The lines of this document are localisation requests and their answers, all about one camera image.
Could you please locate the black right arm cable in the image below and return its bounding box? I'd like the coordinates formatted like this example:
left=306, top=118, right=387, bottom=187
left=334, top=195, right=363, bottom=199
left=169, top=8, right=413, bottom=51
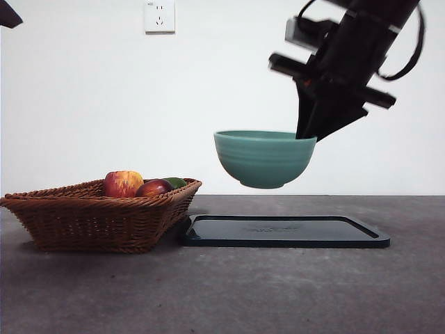
left=377, top=1, right=426, bottom=81

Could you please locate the red yellow apple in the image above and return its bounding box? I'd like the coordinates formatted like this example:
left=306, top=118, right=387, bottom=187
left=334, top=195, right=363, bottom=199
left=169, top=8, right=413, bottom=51
left=103, top=170, right=145, bottom=198

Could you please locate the teal ribbed bowl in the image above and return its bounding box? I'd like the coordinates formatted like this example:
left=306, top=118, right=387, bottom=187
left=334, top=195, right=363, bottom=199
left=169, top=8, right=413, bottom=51
left=213, top=130, right=318, bottom=190

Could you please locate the dark rectangular tray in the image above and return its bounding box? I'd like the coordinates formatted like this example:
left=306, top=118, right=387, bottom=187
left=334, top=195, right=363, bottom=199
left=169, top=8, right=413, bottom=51
left=181, top=214, right=391, bottom=249

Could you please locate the dark red plum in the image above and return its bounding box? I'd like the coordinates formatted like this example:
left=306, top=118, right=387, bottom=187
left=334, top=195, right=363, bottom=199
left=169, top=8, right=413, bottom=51
left=135, top=178, right=174, bottom=198

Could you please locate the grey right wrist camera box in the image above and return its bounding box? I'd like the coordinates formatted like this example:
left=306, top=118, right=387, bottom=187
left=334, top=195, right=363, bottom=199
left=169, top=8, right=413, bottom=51
left=284, top=15, right=340, bottom=48

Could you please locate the green fruit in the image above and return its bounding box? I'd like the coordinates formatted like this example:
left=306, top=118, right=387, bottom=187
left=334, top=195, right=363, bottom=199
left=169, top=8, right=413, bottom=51
left=162, top=177, right=188, bottom=191

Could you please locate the white wall socket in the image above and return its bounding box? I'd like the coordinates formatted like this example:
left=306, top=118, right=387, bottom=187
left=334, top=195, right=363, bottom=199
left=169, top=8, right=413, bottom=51
left=144, top=0, right=176, bottom=35

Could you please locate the brown wicker basket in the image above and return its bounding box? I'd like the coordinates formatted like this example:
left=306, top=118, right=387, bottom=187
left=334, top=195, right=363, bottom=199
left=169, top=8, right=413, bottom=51
left=0, top=177, right=203, bottom=254

